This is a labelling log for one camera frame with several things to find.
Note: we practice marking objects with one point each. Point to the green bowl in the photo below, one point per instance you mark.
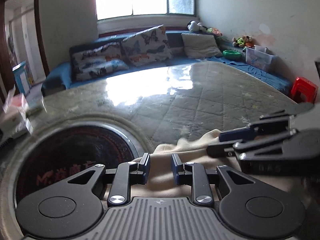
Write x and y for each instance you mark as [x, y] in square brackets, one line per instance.
[232, 54]

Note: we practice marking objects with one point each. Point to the pink tissue pack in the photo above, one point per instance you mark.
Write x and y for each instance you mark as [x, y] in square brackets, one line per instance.
[17, 102]

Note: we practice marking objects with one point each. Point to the cream sweatshirt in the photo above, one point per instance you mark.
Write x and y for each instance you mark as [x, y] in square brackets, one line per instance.
[161, 170]

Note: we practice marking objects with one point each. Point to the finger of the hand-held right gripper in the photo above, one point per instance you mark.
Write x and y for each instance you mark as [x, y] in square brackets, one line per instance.
[232, 135]
[220, 150]

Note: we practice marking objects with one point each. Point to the colourful plush toy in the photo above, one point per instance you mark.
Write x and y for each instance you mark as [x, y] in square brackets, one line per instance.
[214, 32]

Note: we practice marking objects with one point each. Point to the blue white carton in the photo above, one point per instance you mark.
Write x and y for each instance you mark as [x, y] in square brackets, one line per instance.
[22, 77]

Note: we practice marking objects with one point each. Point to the brown green plush toys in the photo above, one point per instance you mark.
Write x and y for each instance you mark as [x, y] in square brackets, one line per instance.
[242, 41]

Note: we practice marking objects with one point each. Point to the white tissue box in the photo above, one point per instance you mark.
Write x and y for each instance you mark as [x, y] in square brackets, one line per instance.
[15, 125]

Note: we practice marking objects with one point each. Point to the square butterfly print pillow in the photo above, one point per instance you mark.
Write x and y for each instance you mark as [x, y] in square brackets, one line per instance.
[147, 46]

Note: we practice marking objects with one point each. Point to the long butterfly print pillow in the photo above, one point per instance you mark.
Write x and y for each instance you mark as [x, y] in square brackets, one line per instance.
[100, 62]

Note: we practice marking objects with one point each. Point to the clear plastic storage box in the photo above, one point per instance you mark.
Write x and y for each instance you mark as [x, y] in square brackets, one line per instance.
[260, 58]

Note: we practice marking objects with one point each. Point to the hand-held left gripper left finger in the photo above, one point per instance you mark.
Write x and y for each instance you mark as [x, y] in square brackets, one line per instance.
[146, 166]

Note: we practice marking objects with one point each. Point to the panda plush toy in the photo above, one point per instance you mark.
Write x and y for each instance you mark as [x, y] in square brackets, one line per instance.
[196, 26]

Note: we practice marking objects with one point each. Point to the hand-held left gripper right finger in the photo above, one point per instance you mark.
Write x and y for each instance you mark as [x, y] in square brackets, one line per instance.
[175, 167]

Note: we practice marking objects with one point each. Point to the blue sofa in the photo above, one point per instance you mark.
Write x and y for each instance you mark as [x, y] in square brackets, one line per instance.
[57, 76]

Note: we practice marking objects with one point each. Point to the round black induction cooktop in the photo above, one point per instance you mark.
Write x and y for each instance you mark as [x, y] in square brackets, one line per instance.
[75, 150]

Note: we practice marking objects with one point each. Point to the red plastic stool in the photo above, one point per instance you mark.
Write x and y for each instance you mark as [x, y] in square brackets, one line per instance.
[303, 88]

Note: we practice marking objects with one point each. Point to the dark wooden door frame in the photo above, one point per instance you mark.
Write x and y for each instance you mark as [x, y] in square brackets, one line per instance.
[41, 30]

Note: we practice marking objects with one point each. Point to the grey pillow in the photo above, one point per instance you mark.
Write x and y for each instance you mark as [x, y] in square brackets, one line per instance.
[201, 45]

